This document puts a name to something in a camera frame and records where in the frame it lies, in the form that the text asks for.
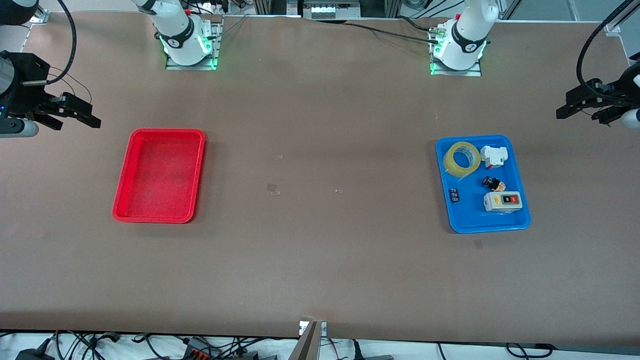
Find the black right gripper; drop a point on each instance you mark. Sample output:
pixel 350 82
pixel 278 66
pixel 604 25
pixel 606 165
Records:
pixel 24 85

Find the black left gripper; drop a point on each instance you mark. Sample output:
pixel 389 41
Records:
pixel 606 95

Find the yellow packing tape roll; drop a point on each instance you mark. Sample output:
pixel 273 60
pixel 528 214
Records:
pixel 450 165

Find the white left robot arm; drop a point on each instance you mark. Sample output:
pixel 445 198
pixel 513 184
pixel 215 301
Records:
pixel 467 35

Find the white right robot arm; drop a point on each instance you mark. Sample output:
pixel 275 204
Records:
pixel 180 30

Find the white circuit breaker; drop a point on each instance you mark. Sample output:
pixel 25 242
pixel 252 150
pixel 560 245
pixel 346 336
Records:
pixel 494 156

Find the red plastic tray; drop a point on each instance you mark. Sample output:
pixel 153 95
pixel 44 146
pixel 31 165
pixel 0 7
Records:
pixel 160 175

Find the black red push button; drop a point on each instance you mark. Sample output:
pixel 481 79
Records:
pixel 492 184

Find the blue plastic tray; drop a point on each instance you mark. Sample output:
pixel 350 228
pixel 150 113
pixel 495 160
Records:
pixel 470 215

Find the small black component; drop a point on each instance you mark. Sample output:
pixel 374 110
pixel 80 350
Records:
pixel 454 196

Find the white power strip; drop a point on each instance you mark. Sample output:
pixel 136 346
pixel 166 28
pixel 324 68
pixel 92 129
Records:
pixel 207 7

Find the black power adapter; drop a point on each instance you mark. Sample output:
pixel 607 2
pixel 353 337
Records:
pixel 30 355

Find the orange connector block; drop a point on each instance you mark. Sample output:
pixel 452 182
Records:
pixel 197 351

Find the grey control box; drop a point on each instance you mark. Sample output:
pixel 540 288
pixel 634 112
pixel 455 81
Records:
pixel 325 10

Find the aluminium beam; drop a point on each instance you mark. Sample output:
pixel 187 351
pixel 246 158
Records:
pixel 307 347

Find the aluminium corner rail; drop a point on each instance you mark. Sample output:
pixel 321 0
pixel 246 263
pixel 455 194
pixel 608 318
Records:
pixel 614 25

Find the metal corner bracket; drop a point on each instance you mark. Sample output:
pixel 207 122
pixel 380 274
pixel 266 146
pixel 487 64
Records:
pixel 40 17

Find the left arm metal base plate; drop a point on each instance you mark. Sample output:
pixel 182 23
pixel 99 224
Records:
pixel 475 72

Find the grey switch box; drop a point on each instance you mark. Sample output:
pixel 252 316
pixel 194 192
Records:
pixel 502 201

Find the aluminium frame post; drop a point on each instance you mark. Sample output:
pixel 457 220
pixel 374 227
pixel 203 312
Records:
pixel 265 6
pixel 391 7

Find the white label bracket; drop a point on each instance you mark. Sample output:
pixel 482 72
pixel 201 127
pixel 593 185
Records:
pixel 302 327

